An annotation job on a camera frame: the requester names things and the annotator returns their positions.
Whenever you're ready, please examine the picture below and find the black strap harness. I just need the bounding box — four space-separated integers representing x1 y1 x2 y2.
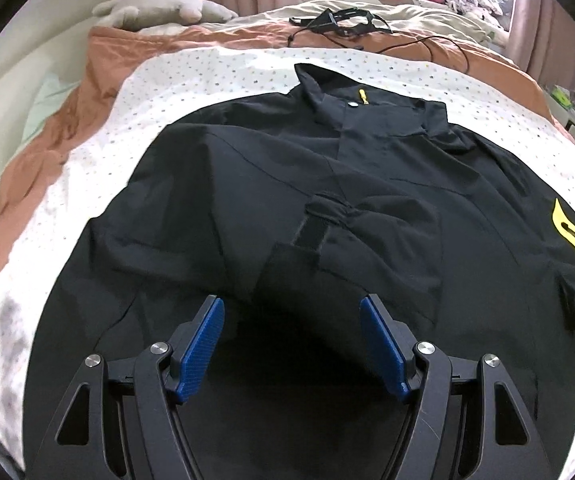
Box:
289 7 385 38

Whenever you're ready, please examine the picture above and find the beige blanket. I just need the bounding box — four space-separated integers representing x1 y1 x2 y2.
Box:
138 2 511 53

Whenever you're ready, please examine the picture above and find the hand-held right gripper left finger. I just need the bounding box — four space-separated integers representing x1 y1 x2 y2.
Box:
30 296 226 480

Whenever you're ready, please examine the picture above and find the light green pillow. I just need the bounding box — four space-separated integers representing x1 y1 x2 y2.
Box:
20 75 73 141

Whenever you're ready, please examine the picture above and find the grey plush toy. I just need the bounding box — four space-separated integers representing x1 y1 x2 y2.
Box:
92 0 238 28

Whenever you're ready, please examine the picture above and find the brown quilt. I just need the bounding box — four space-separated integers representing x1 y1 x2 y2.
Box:
0 25 555 356

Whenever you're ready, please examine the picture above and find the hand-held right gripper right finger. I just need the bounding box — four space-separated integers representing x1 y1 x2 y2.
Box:
360 295 555 480

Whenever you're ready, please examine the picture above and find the white dotted bed sheet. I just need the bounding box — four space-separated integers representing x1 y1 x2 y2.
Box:
0 46 575 476

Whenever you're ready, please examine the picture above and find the black jacket with yellow print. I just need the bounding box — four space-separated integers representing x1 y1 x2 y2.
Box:
22 62 575 480

